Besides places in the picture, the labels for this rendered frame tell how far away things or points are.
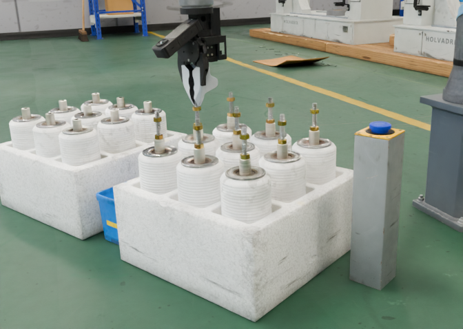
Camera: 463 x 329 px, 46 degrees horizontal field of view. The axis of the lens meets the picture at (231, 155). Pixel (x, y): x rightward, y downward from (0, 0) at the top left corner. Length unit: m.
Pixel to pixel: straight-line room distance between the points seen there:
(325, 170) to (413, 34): 2.78
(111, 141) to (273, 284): 0.62
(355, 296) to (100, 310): 0.50
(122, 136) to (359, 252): 0.68
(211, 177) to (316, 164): 0.24
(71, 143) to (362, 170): 0.70
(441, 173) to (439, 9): 2.59
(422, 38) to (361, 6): 0.84
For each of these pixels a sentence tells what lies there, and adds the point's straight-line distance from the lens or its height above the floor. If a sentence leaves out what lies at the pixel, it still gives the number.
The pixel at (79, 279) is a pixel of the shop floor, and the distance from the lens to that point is 1.22.
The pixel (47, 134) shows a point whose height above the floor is 0.24.
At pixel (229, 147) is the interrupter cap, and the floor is 0.25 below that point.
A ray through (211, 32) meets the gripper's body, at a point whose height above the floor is 0.49.
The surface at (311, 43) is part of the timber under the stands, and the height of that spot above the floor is 0.05.
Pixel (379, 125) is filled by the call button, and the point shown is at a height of 0.33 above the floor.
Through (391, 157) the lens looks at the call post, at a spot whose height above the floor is 0.27.
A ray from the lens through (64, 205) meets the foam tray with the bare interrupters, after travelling 1.41.
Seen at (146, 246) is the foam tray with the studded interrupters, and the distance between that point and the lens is 1.18.
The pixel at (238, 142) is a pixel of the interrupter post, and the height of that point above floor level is 0.27.
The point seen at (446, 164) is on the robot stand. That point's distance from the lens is 1.43.
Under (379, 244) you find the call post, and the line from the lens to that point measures 1.10.
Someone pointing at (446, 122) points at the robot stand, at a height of 0.25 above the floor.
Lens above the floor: 0.59
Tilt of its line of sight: 18 degrees down
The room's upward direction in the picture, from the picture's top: 2 degrees counter-clockwise
